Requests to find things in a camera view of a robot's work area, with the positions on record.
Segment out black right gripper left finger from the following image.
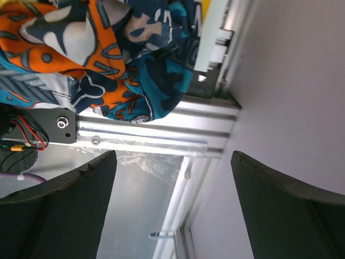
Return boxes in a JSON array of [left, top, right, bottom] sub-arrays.
[[1, 151, 117, 258]]

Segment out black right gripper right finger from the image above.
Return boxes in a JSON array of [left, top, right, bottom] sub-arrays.
[[231, 151, 344, 258]]

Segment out orange blue patterned shorts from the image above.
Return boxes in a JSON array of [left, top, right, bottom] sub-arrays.
[[1, 1, 204, 123]]

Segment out black mounting plate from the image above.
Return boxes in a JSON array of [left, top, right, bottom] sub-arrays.
[[1, 104, 77, 144]]

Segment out yellow plastic bin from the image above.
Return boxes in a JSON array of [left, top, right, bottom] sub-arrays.
[[201, 0, 211, 19]]

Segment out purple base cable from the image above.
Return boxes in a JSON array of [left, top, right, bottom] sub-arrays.
[[0, 172, 46, 185]]

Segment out red black wires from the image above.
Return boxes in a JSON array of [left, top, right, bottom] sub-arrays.
[[0, 115, 50, 173]]

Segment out aluminium frame rail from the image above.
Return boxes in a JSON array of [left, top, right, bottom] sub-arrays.
[[74, 1, 258, 258]]

